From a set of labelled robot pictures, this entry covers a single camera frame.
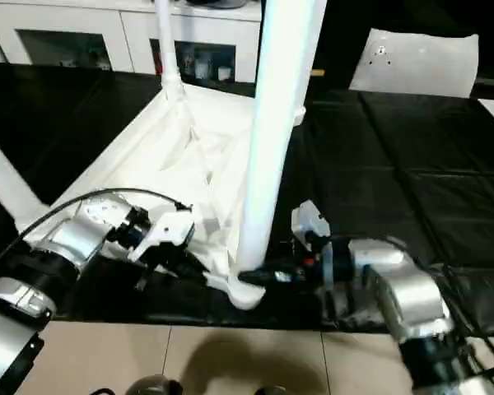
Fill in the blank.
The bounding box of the white plastic table top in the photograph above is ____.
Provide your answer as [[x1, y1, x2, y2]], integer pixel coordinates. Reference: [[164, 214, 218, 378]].
[[16, 81, 306, 313]]

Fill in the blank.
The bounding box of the black work mat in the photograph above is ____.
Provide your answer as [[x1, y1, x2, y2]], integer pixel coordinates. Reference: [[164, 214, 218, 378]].
[[0, 61, 494, 337]]

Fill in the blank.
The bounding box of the black cabinet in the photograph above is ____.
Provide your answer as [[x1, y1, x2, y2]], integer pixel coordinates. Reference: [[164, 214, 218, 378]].
[[259, 0, 374, 94]]

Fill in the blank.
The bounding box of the white cabinet with glass doors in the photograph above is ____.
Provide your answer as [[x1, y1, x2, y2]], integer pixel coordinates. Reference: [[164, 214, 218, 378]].
[[0, 0, 264, 86]]

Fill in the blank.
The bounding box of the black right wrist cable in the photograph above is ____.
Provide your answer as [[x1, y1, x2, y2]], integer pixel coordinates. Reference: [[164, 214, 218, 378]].
[[312, 232, 494, 383]]

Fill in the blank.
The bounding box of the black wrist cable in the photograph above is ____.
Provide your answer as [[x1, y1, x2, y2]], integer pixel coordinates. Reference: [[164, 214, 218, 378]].
[[312, 232, 494, 383], [0, 188, 193, 285]]

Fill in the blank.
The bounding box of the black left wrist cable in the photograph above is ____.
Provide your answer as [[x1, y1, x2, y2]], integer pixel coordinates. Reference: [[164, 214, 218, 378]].
[[0, 188, 193, 285]]

